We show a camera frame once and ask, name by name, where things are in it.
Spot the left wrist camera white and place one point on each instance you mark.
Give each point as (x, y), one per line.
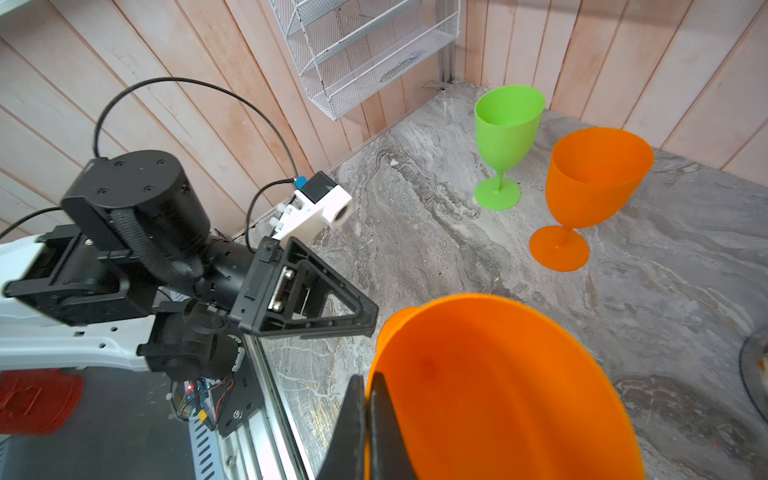
(318, 203)

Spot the green plastic wine glass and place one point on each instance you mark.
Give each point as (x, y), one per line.
(507, 120)

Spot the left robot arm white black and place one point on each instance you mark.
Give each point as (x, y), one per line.
(138, 281)

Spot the red object under table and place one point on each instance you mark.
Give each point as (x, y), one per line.
(38, 402)

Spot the white wire mesh shelf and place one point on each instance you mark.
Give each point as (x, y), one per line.
(346, 51)

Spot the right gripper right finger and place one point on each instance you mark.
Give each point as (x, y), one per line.
(389, 458)

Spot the orange wine glass front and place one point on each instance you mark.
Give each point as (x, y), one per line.
(592, 174)

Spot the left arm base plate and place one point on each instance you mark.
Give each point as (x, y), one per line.
(240, 397)

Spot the orange wine glass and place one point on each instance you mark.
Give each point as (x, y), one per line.
(592, 174)
(484, 387)

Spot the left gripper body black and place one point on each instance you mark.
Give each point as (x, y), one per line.
(279, 295)

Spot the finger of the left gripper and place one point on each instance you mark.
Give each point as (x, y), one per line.
(343, 310)

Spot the aluminium mounting rail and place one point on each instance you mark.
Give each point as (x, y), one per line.
(266, 446)

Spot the chrome wine glass rack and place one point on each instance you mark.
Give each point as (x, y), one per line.
(753, 369)

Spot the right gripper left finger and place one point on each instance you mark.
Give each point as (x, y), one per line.
(345, 458)

